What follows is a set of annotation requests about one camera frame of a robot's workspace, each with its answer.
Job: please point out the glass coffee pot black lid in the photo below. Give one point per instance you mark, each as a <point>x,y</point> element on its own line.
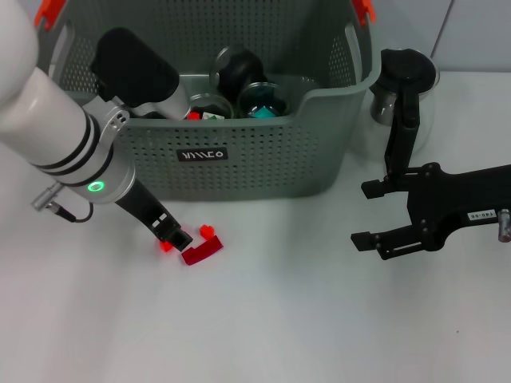
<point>407,72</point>

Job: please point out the grey perforated storage bin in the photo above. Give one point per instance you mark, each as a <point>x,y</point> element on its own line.
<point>259,159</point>

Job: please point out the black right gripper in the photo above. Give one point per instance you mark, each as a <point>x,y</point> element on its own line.
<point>459,199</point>

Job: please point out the teal square toy brick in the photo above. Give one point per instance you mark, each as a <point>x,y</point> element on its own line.
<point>262,113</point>

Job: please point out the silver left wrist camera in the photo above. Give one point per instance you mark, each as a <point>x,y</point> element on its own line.
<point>135,72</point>

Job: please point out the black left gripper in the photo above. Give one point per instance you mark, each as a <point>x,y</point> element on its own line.
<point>145,207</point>

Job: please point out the white toy brick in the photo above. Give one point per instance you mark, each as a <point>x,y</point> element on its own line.
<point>212,116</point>

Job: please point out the long dark red toy brick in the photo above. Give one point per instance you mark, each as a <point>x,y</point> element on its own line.
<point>201,252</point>

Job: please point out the small red toy brick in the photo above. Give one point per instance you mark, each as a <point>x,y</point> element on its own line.
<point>165,247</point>
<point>206,231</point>
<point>193,115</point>

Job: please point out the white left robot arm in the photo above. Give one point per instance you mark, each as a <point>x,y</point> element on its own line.
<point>52,119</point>

